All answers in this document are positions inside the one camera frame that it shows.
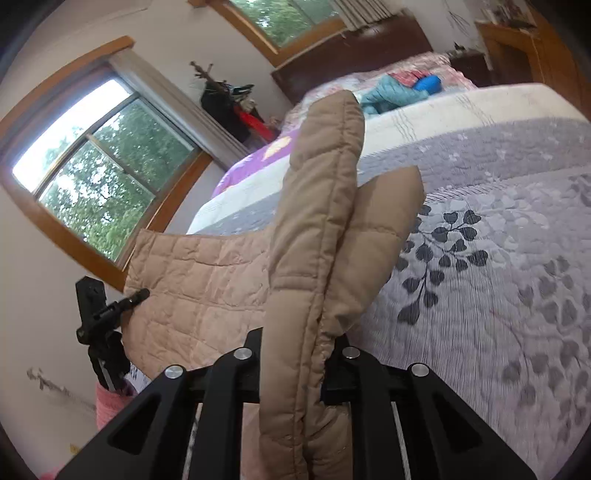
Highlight small wooden framed window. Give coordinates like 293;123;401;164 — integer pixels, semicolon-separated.
187;0;399;68

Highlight dark wooden nightstand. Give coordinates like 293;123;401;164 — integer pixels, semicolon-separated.
448;51;493;88

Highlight dark wooden headboard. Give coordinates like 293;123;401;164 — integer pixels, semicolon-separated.
271;16;435;107

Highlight beige long curtain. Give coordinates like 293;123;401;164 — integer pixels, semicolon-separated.
108;48;251;172

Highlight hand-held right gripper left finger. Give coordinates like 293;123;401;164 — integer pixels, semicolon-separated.
54;329;265;480

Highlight hanging wall cables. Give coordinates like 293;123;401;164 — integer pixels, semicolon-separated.
445;0;476;52

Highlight dark hanging coat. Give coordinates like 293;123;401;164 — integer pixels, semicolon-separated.
201;80;251;145

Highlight cream quilted blanket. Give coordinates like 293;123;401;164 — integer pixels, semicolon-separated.
187;83;585;234

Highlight pink floral blanket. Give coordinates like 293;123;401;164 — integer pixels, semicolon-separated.
281;51;479;136

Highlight teal quilted garment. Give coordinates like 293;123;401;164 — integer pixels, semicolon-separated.
360;75;431;116

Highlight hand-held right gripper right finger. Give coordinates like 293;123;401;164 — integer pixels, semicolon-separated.
321;333;537;480

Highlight grey floral bedspread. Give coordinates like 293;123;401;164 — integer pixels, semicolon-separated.
187;117;591;480

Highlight beige short curtain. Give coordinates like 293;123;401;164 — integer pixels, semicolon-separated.
330;0;394;33

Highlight purple printed sheet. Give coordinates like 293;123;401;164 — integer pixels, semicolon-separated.
215;127;297;197

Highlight large wooden framed window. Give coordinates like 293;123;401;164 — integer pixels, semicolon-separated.
0;37;214;278

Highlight red hanging garment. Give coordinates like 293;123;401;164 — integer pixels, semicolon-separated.
238;111;280;140

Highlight beige quilted jacket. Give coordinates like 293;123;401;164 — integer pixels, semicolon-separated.
124;90;426;480

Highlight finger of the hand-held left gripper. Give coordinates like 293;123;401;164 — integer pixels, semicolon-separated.
91;288;151;326

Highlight wooden desk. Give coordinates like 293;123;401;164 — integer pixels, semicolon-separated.
475;18;583;108

